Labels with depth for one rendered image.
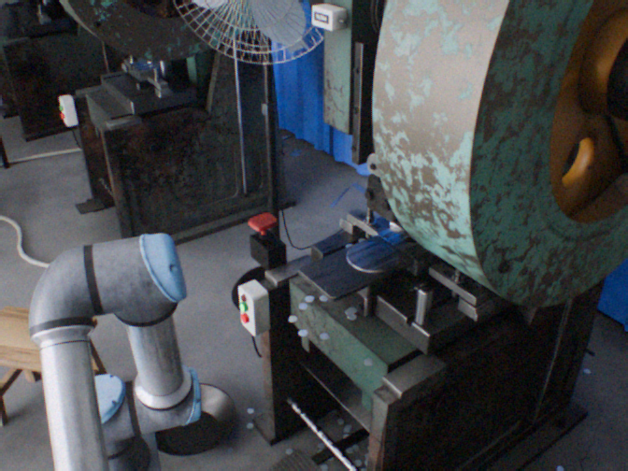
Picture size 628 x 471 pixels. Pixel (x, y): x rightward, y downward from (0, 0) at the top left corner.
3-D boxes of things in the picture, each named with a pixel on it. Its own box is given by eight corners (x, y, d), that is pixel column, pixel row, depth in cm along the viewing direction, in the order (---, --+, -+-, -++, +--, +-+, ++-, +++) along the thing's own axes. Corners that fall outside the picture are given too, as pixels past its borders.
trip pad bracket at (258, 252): (271, 306, 171) (267, 248, 160) (252, 289, 178) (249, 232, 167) (288, 298, 174) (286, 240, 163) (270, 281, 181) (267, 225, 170)
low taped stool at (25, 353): (116, 389, 214) (97, 316, 196) (84, 442, 194) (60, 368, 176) (30, 375, 219) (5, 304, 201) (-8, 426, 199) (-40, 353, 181)
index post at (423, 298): (421, 326, 136) (425, 292, 131) (412, 319, 138) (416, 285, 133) (430, 321, 137) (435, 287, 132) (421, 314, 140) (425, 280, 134)
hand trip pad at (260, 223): (259, 251, 164) (257, 228, 160) (248, 242, 168) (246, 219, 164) (280, 243, 168) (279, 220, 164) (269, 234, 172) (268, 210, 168)
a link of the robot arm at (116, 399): (78, 420, 133) (64, 377, 126) (140, 406, 136) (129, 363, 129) (79, 463, 123) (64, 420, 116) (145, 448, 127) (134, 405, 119)
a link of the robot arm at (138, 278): (132, 397, 136) (81, 229, 97) (197, 383, 140) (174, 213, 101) (138, 446, 128) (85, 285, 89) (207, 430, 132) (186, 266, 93)
